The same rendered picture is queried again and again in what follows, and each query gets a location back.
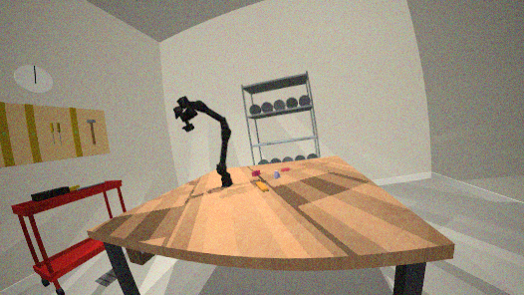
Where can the orange rectangular bar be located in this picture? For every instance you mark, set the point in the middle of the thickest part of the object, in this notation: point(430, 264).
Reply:
point(261, 186)

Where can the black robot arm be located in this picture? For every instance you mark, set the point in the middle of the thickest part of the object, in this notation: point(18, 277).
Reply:
point(199, 106)

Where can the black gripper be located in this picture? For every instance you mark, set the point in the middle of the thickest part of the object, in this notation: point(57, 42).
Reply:
point(179, 113)

